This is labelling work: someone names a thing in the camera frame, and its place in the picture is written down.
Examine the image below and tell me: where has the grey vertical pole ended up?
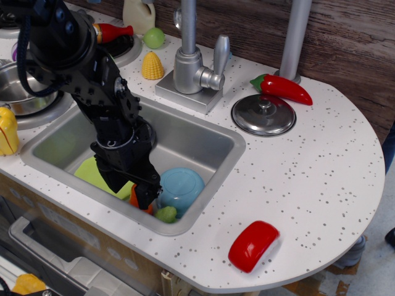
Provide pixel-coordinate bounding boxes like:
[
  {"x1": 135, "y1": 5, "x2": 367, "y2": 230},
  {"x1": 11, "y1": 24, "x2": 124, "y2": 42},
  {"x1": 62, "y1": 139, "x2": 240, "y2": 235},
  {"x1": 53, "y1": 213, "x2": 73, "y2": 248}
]
[{"x1": 275, "y1": 0, "x2": 312, "y2": 84}]

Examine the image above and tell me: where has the red toy chili pepper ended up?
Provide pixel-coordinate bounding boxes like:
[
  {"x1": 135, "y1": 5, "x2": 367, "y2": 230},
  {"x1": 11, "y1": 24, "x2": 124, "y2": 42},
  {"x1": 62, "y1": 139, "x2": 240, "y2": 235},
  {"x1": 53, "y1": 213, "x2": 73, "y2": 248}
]
[{"x1": 250, "y1": 74, "x2": 313, "y2": 105}]

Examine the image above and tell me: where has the yellow toy bell pepper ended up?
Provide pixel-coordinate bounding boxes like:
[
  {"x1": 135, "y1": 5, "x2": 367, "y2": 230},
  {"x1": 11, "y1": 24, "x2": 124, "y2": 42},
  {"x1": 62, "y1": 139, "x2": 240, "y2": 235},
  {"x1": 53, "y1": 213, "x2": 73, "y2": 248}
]
[{"x1": 1, "y1": 107, "x2": 20, "y2": 155}]

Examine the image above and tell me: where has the yellow toy corn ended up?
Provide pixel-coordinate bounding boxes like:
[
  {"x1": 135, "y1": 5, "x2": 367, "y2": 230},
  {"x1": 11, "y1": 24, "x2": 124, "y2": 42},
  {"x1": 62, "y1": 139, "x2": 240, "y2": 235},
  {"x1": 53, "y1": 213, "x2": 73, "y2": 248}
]
[{"x1": 141, "y1": 52, "x2": 164, "y2": 80}]

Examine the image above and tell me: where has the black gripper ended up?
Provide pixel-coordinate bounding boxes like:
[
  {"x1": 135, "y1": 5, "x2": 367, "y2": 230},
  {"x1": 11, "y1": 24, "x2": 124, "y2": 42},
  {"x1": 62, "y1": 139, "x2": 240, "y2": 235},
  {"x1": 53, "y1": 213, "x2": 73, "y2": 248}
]
[{"x1": 90, "y1": 132, "x2": 160, "y2": 210}]

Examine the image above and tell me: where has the orange toy carrot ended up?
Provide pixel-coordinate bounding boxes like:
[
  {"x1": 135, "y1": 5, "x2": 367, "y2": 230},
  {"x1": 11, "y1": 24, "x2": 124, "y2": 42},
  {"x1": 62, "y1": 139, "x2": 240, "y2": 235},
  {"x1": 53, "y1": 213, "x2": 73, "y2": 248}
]
[{"x1": 129, "y1": 184, "x2": 154, "y2": 215}]

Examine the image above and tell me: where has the red toy ketchup bottle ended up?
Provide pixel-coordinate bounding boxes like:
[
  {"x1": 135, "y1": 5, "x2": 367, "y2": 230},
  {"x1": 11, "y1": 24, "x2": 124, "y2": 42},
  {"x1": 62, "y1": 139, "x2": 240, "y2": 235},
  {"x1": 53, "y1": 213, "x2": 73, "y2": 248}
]
[{"x1": 93, "y1": 23, "x2": 134, "y2": 44}]

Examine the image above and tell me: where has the yellow toy on floor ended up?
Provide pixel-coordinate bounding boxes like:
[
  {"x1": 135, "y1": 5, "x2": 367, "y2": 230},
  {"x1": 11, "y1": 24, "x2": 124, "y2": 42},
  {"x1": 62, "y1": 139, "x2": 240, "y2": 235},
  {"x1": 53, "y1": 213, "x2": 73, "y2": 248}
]
[{"x1": 12, "y1": 274, "x2": 46, "y2": 295}]

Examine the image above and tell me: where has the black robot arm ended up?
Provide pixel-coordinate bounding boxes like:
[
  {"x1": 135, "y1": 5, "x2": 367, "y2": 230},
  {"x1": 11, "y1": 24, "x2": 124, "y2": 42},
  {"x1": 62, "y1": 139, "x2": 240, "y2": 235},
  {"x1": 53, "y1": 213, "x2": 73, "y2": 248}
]
[{"x1": 1, "y1": 1, "x2": 161, "y2": 210}]

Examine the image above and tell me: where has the grey stove knob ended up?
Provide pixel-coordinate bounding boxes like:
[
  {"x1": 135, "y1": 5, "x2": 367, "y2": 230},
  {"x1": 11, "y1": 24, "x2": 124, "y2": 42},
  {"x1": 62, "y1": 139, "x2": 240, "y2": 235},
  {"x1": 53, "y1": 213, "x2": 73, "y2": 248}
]
[{"x1": 77, "y1": 9, "x2": 95, "y2": 24}]

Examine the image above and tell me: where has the silver toy faucet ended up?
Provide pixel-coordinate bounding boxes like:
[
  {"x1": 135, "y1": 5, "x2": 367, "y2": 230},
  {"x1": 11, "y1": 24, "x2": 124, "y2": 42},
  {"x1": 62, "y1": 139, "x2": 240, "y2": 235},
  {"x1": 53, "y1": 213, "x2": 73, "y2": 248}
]
[{"x1": 156, "y1": 1, "x2": 230, "y2": 114}]

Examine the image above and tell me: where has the light blue bowl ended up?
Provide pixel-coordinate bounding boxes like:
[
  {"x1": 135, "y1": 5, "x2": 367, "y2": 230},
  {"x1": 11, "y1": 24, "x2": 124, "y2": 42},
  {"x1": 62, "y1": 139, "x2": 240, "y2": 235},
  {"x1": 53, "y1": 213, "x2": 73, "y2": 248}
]
[{"x1": 157, "y1": 168, "x2": 205, "y2": 219}]

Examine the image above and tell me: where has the grey caster wheel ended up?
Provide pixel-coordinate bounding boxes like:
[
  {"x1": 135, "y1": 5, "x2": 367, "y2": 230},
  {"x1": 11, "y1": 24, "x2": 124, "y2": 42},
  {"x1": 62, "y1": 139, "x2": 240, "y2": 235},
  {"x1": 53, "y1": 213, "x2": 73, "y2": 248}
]
[{"x1": 336, "y1": 236, "x2": 366, "y2": 268}]

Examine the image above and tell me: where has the small green toy vegetable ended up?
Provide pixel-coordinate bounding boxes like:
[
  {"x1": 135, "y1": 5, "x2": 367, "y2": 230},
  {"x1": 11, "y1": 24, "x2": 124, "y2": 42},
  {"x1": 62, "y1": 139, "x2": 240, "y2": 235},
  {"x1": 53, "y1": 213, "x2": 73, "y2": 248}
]
[{"x1": 154, "y1": 206, "x2": 177, "y2": 224}]

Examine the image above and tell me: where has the light green plate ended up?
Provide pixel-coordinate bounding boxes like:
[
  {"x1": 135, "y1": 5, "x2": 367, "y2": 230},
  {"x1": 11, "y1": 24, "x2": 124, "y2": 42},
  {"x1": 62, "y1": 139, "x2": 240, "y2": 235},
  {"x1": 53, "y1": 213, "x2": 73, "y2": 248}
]
[{"x1": 74, "y1": 157, "x2": 134, "y2": 201}]

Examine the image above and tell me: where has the grey sink basin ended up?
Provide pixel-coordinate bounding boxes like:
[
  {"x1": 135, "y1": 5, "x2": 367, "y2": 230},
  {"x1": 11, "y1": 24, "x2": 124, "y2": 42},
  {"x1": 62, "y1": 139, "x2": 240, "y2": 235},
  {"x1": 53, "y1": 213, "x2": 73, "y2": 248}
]
[{"x1": 20, "y1": 97, "x2": 246, "y2": 236}]

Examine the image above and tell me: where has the green toy lime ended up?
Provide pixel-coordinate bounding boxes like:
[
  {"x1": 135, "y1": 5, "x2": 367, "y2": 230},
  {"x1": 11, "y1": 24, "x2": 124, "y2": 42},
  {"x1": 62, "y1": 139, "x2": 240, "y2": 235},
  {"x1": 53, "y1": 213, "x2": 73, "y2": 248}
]
[{"x1": 143, "y1": 28, "x2": 165, "y2": 49}]

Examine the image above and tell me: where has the steel cooking pot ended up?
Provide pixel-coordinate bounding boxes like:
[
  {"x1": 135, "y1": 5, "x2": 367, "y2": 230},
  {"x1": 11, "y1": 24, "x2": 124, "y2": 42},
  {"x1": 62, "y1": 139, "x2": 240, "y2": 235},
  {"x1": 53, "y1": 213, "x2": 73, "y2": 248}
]
[{"x1": 1, "y1": 62, "x2": 58, "y2": 116}]

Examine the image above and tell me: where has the cream toy jug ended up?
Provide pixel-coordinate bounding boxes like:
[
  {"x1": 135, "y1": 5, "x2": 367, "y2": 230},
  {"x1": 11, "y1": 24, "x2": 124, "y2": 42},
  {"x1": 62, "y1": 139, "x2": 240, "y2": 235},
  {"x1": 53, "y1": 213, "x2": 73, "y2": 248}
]
[{"x1": 122, "y1": 0, "x2": 156, "y2": 35}]

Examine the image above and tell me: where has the grey oven door handle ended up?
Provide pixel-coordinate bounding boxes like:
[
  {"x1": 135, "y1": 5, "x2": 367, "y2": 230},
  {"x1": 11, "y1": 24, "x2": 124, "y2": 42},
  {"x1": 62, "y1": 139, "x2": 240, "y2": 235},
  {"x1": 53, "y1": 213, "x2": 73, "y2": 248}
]
[{"x1": 8, "y1": 217, "x2": 106, "y2": 295}]

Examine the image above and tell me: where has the steel pot lid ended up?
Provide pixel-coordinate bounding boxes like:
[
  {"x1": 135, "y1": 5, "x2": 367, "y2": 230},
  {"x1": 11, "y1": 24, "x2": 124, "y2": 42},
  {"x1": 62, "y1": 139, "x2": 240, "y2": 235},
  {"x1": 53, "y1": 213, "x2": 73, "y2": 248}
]
[{"x1": 231, "y1": 94, "x2": 296, "y2": 137}]

